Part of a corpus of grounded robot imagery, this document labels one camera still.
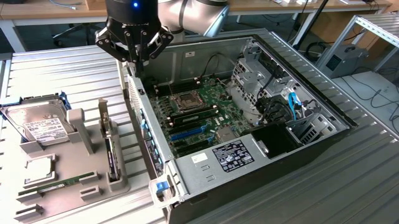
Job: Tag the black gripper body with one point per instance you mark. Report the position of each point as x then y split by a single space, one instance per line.
132 14

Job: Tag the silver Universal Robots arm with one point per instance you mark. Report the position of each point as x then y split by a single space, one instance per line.
192 16

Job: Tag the office chair base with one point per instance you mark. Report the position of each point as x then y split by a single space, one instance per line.
72 33

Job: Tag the CPU socket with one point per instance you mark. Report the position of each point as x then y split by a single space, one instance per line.
185 100

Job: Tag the green motherboard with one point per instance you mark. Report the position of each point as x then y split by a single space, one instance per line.
217 98

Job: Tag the installed RAM stick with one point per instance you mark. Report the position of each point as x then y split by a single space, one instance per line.
191 119

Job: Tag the silver metal drive cage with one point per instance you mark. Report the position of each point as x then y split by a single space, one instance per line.
253 79

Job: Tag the silver hard disk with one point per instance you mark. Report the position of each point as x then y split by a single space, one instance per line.
38 121

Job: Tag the blue expansion slot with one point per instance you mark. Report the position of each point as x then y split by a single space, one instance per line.
187 133

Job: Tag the graphics card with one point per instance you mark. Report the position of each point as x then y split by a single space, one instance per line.
109 144

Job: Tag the black expansion slot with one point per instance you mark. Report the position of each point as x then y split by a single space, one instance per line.
192 144

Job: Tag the silver chipset heatsink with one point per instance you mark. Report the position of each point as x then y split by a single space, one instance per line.
225 135

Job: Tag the black stand pole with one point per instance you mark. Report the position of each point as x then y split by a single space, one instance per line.
311 23

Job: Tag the silver power supply unit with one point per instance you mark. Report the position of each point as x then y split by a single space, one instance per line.
199 172

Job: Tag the silver CPU chip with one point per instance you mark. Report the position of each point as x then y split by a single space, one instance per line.
38 170

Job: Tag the grey parts rack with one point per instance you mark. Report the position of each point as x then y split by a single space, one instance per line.
69 184

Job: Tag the grey control box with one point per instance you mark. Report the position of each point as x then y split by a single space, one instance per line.
343 59

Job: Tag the blue case latch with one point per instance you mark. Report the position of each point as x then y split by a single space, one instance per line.
160 187

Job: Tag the green RAM stick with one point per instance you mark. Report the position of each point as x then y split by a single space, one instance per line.
56 185

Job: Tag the open black PC case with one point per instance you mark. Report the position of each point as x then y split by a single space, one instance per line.
280 179

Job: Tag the wooden desk with white frame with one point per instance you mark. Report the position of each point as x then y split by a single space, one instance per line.
296 5
47 11

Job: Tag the aluminium profile frame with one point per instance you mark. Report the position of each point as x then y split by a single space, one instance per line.
377 25

